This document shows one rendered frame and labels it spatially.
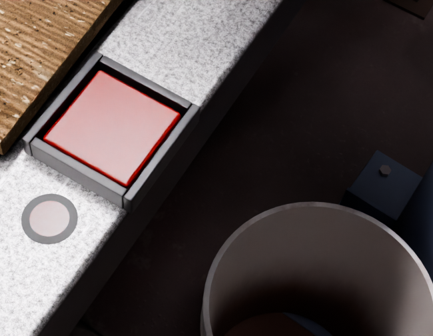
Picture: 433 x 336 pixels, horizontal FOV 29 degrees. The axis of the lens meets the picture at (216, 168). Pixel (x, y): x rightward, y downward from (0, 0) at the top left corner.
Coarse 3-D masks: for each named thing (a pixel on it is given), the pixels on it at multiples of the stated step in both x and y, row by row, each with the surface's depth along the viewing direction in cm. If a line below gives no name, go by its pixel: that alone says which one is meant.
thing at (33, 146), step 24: (96, 72) 52; (120, 72) 51; (72, 96) 50; (168, 96) 50; (48, 120) 49; (192, 120) 50; (24, 144) 48; (48, 144) 48; (168, 144) 49; (72, 168) 47; (96, 192) 48; (120, 192) 47; (144, 192) 48
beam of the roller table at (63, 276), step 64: (192, 0) 56; (256, 0) 57; (128, 64) 53; (192, 64) 54; (256, 64) 60; (0, 192) 48; (64, 192) 48; (0, 256) 46; (64, 256) 47; (0, 320) 44; (64, 320) 47
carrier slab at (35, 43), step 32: (0, 0) 52; (32, 0) 53; (64, 0) 53; (96, 0) 53; (0, 32) 51; (32, 32) 51; (64, 32) 52; (96, 32) 53; (0, 64) 50; (32, 64) 50; (64, 64) 51; (0, 96) 49; (32, 96) 49; (0, 128) 48
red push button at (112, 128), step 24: (96, 96) 50; (120, 96) 50; (144, 96) 50; (72, 120) 49; (96, 120) 49; (120, 120) 50; (144, 120) 50; (168, 120) 50; (72, 144) 48; (96, 144) 49; (120, 144) 49; (144, 144) 49; (96, 168) 48; (120, 168) 48
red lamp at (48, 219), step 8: (40, 208) 48; (48, 208) 48; (56, 208) 48; (64, 208) 48; (32, 216) 48; (40, 216) 48; (48, 216) 48; (56, 216) 48; (64, 216) 48; (32, 224) 47; (40, 224) 47; (48, 224) 47; (56, 224) 47; (64, 224) 47; (40, 232) 47; (48, 232) 47; (56, 232) 47
